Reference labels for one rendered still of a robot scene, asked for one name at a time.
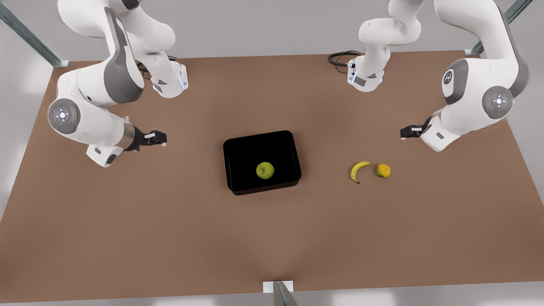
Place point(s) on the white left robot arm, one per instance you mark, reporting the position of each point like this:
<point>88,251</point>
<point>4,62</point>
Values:
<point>476,80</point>

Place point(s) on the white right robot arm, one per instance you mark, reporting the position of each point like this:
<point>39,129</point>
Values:
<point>106,80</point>

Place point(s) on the yellow-orange citrus fruit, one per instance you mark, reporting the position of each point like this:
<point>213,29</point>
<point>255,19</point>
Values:
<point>383,170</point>

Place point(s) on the yellow banana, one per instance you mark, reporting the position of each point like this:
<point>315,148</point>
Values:
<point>358,170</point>

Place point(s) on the black rectangular tray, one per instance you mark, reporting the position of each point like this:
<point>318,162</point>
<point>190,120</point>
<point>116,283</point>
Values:
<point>262,162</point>

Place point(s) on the green apple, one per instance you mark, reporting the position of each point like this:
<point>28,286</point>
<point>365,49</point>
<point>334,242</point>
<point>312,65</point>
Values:
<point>265,170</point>

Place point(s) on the silver frame post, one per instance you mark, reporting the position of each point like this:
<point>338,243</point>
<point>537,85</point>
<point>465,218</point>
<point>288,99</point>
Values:
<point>499,25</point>
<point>29,37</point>
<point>280,293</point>

